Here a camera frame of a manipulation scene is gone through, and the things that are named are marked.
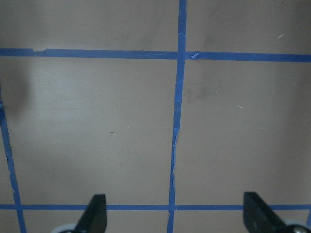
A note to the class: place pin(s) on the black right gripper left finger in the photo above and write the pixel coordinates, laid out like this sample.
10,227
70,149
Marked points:
94,218

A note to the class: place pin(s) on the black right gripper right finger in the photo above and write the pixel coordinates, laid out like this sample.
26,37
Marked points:
258,217

